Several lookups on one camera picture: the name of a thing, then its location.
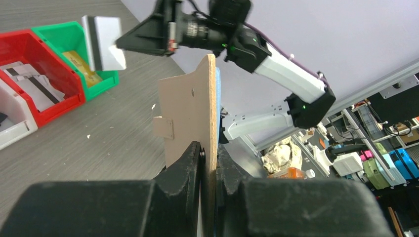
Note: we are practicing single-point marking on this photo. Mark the orange drink bottle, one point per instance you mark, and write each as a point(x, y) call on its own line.
point(293, 173)

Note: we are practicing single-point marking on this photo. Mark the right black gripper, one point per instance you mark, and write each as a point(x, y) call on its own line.
point(157, 35)

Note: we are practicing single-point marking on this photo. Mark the white plastic bin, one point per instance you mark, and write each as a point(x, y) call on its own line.
point(16, 119)

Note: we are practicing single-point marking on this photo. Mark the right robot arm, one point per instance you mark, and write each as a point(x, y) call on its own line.
point(225, 28)

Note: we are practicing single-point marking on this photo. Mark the white cards in red bin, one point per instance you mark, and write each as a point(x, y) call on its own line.
point(36, 85)

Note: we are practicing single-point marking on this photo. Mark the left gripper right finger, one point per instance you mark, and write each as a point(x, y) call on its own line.
point(269, 207)

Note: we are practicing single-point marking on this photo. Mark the white magnetic stripe card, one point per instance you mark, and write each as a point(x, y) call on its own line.
point(101, 33)

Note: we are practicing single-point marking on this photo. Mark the green plastic bin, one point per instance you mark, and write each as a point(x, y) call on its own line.
point(68, 42)

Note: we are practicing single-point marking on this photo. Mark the crumpled white cloth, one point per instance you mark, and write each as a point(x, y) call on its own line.
point(282, 155)

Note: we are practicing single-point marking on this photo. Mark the gold card in green bin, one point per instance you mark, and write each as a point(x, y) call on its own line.
point(91, 78)

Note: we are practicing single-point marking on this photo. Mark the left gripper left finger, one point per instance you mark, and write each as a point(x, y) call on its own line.
point(165, 206)

